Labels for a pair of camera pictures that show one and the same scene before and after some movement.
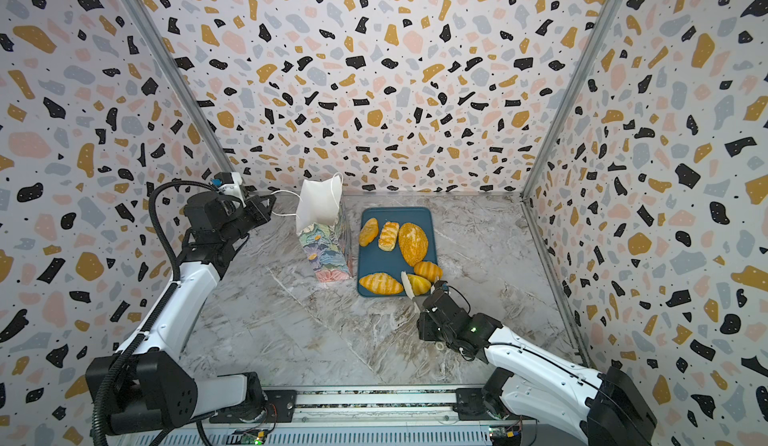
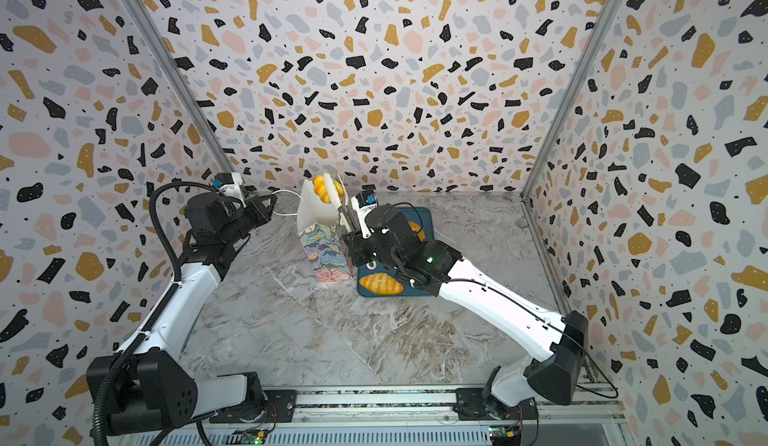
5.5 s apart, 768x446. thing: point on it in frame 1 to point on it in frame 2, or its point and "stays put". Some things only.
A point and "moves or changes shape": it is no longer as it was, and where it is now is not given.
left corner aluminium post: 173,72 stays put
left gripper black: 252,205 stays put
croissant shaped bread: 381,283 stays put
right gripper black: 433,300 to 354,227
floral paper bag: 323,230 stays put
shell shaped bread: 419,285 moves or changes shape
